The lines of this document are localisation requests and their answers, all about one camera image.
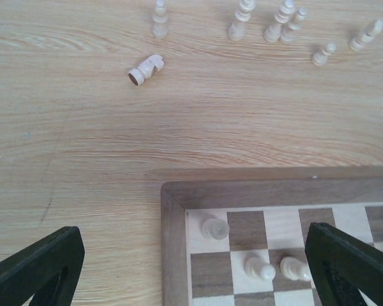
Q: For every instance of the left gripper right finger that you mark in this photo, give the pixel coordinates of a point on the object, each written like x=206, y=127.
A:
x=343, y=268

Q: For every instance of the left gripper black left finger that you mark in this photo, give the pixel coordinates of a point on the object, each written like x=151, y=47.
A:
x=46, y=272

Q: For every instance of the white pawn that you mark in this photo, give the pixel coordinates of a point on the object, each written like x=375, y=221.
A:
x=320, y=57
x=294, y=269
x=256, y=267

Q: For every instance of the white rook board corner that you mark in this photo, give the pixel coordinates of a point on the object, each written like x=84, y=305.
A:
x=215, y=228

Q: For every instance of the white chess piece tall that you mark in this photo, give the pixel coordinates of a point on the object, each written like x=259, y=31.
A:
x=236, y=30

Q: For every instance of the wooden chess board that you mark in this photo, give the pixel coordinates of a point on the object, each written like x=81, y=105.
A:
x=269, y=212

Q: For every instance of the lying white chess piece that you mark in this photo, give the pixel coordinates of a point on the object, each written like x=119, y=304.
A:
x=146, y=69

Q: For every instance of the white chess piece pair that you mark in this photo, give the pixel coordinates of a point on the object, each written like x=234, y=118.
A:
x=287, y=21

